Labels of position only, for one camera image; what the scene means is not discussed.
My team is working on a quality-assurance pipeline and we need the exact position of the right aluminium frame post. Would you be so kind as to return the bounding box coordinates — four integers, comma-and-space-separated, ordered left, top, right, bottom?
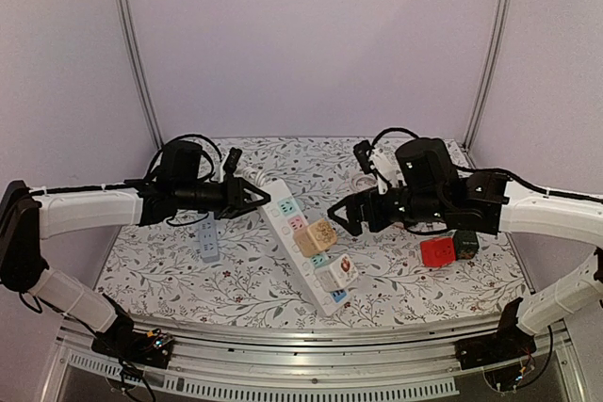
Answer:
463, 0, 512, 153

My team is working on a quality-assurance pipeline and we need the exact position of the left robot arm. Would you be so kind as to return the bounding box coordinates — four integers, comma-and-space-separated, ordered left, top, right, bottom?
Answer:
1, 176, 271, 368

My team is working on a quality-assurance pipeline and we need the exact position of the long white power strip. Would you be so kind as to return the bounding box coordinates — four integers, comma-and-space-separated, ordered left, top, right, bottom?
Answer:
259, 179, 350, 317

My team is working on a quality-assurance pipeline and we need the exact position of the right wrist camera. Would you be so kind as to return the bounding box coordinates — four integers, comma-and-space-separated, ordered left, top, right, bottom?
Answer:
352, 137, 458, 194

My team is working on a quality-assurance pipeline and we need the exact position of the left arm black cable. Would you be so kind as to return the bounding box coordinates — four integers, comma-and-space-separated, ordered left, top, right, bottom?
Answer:
27, 133, 225, 196

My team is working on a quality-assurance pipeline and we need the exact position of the floral patterned table mat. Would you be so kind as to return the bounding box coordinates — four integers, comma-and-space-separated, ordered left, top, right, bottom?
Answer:
96, 137, 528, 330

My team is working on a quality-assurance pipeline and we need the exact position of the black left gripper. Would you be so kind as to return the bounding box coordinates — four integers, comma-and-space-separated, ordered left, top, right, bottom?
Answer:
174, 173, 269, 219

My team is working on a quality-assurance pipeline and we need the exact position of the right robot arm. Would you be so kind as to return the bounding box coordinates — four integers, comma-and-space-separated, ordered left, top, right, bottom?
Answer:
328, 169, 602, 369

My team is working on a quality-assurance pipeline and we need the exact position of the white cable of long strip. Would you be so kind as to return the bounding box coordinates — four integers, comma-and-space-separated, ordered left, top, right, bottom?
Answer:
237, 166, 269, 186

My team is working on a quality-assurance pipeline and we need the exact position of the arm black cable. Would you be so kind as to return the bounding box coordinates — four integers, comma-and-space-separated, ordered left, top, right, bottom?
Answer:
369, 127, 603, 203
27, 133, 225, 196

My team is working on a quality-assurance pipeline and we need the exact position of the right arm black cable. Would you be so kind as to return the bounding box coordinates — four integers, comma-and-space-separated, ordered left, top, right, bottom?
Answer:
369, 127, 603, 203

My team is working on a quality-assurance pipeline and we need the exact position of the beige cube socket adapter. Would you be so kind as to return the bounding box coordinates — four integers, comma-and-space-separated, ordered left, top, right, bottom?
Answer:
293, 218, 337, 258

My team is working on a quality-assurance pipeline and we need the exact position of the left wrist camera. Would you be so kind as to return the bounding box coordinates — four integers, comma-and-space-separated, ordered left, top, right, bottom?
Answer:
155, 140, 244, 191

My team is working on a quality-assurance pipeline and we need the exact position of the white cube adapter red flower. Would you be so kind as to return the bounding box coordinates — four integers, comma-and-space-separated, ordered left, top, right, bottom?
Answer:
315, 254, 359, 292

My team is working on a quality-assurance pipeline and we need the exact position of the dark green cube socket adapter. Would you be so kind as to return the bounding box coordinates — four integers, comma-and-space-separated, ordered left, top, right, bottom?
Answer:
452, 230, 480, 260

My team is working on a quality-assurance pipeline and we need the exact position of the left aluminium frame post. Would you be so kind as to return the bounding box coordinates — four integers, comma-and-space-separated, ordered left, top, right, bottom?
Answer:
115, 0, 164, 149

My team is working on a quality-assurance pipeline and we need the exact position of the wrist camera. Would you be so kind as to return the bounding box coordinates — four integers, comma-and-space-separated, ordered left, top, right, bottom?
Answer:
155, 140, 244, 191
352, 137, 458, 194

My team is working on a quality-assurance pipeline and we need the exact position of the aluminium frame post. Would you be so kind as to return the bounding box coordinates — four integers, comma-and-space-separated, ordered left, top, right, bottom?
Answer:
463, 0, 512, 153
115, 0, 164, 149

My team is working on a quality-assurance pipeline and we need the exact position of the aluminium front rail base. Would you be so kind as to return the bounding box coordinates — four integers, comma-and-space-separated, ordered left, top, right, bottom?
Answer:
40, 312, 590, 402

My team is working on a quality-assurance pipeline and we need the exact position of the red cube socket adapter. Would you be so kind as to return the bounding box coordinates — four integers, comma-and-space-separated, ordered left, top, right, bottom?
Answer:
419, 236, 456, 267

